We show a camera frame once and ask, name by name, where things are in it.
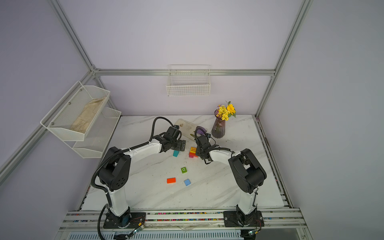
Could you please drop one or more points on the purple glass vase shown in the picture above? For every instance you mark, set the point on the purple glass vase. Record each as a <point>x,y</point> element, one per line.
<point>219,127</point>

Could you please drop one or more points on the white mesh upper shelf basket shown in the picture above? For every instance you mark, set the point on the white mesh upper shelf basket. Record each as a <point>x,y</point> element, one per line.
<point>60,118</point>

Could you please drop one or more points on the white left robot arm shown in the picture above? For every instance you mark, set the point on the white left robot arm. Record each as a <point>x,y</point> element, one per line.
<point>113,173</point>

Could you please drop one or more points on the green wood block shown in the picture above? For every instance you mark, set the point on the green wood block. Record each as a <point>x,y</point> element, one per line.
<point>184,170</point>

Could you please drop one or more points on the red orange block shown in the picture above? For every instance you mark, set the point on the red orange block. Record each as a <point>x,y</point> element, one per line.
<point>171,180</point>

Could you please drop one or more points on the teal wood block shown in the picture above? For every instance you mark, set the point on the teal wood block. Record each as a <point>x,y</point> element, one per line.
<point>175,153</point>

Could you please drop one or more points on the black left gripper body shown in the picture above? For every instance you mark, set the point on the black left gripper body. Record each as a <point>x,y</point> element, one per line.
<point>177,145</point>

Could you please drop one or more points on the yellow flower bouquet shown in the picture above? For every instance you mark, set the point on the yellow flower bouquet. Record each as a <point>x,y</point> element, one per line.
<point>224,112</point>

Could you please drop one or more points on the white mesh shelf basket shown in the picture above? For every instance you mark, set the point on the white mesh shelf basket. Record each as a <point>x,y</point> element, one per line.
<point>60,118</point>
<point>99,135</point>

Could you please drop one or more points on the red wood block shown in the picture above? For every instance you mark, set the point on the red wood block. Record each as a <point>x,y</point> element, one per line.
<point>192,154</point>

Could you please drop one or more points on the white wire wall basket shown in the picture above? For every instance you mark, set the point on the white wire wall basket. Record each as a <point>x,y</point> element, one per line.
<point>188,80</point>

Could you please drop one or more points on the beige glove in basket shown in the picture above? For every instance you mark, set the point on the beige glove in basket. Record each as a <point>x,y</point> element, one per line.
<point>83,121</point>

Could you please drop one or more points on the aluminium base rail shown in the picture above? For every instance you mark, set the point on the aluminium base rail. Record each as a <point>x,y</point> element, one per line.
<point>186,220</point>

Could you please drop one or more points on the light blue wood block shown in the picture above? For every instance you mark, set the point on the light blue wood block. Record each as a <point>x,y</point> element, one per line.
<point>187,182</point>

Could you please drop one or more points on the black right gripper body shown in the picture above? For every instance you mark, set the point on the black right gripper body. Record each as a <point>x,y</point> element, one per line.
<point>199,151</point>

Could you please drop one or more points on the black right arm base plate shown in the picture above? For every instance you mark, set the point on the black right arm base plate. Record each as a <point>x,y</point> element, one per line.
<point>239,219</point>

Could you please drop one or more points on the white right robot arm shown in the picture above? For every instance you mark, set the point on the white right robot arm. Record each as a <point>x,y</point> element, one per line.
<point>249,175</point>

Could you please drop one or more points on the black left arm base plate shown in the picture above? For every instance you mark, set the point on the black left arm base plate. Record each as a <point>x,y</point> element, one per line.
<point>126,221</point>

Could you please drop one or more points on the white mesh lower shelf basket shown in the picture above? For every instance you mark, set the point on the white mesh lower shelf basket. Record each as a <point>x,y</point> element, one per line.
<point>99,135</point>

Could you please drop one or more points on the beige dirty cloth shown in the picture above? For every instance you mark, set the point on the beige dirty cloth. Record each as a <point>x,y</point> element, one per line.
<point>187,128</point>

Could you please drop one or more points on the yellow red striped block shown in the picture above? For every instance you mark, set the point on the yellow red striped block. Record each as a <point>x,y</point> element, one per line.
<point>193,150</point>

